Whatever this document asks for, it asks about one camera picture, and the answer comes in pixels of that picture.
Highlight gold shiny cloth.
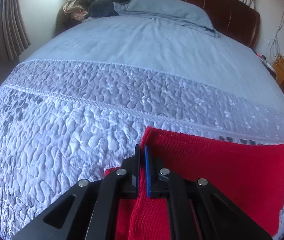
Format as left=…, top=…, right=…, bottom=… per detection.
left=63, top=0, right=90, bottom=22

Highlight blue-grey quilted bedspread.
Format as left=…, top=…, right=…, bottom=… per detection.
left=0, top=14, right=284, bottom=240

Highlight grey curtain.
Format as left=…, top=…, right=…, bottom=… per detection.
left=0, top=0, right=32, bottom=61

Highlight dark wooden headboard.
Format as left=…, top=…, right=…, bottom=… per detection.
left=110, top=0, right=261, bottom=50

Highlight dark grey cloth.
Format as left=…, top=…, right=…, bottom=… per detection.
left=88, top=0, right=133, bottom=18

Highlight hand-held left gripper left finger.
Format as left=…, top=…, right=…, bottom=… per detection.
left=13, top=144, right=141, bottom=240

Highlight white hanging cables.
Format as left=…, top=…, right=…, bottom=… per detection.
left=266, top=2, right=284, bottom=61

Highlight red knitted sweater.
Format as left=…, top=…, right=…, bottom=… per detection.
left=103, top=126, right=284, bottom=240

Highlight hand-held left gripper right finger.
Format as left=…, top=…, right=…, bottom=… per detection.
left=144, top=145, right=274, bottom=240

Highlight blue pillow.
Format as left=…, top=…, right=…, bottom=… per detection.
left=113, top=0, right=219, bottom=38

